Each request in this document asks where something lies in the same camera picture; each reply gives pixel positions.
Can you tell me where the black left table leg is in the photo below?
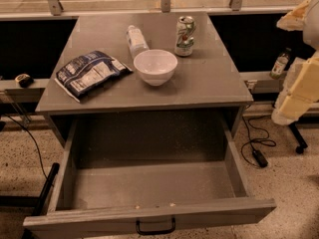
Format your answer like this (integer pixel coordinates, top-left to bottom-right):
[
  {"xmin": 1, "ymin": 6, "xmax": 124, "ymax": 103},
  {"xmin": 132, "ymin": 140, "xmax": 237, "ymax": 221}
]
[{"xmin": 0, "ymin": 162, "xmax": 60, "ymax": 239}]

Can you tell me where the black top drawer handle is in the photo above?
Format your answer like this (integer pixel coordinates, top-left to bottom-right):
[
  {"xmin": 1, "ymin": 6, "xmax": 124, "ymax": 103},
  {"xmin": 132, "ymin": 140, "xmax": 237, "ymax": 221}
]
[{"xmin": 136, "ymin": 217, "xmax": 176, "ymax": 236}]

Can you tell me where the blue white chip bag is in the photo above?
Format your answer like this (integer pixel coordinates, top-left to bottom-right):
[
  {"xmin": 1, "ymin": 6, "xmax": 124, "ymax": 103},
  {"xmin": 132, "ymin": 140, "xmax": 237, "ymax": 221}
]
[{"xmin": 55, "ymin": 51, "xmax": 133, "ymax": 102}]

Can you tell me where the green white soda can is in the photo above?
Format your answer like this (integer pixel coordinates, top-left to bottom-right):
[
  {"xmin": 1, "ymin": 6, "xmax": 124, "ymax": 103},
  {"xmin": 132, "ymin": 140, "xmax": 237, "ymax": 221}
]
[{"xmin": 174, "ymin": 16, "xmax": 196, "ymax": 57}]

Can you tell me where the grey top drawer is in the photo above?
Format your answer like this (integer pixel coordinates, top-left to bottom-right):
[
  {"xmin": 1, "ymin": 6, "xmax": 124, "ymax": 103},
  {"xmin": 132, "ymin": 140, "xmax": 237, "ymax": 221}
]
[{"xmin": 24, "ymin": 111, "xmax": 276, "ymax": 239}]

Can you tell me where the green bottle on ledge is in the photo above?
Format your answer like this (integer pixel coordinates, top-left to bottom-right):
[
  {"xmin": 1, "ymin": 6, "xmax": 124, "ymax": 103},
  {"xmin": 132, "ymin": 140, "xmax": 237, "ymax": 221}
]
[{"xmin": 269, "ymin": 48, "xmax": 291, "ymax": 79}]

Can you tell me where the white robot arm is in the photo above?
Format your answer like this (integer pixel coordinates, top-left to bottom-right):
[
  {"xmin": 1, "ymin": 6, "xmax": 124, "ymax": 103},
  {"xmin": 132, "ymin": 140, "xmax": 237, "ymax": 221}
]
[{"xmin": 271, "ymin": 0, "xmax": 319, "ymax": 125}]

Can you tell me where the black round tape measure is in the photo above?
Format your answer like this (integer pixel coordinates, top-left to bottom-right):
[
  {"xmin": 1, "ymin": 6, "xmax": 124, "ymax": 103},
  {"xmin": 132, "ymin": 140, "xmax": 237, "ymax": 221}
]
[{"xmin": 15, "ymin": 74, "xmax": 34, "ymax": 88}]

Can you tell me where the white bowl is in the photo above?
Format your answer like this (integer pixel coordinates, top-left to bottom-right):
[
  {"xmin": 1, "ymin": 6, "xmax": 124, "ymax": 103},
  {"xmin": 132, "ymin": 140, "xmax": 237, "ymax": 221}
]
[{"xmin": 134, "ymin": 49, "xmax": 177, "ymax": 86}]

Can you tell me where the black left floor cable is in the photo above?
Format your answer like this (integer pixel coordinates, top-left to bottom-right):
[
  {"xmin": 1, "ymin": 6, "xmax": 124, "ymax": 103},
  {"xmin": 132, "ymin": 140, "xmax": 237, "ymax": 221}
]
[{"xmin": 2, "ymin": 113, "xmax": 50, "ymax": 181}]

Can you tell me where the grey drawer cabinet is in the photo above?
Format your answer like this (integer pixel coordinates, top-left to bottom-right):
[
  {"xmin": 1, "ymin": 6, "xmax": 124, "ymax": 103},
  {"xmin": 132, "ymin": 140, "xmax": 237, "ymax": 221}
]
[{"xmin": 35, "ymin": 11, "xmax": 255, "ymax": 148}]

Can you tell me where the clear plastic water bottle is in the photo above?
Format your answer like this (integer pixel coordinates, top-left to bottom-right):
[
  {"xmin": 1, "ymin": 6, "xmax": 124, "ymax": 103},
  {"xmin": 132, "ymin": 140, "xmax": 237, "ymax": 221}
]
[{"xmin": 127, "ymin": 25, "xmax": 149, "ymax": 58}]

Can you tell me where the black right wheeled leg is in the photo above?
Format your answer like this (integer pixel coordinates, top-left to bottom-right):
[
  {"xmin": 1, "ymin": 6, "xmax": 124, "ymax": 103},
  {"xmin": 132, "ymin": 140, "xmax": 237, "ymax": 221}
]
[{"xmin": 289, "ymin": 123, "xmax": 308, "ymax": 154}]

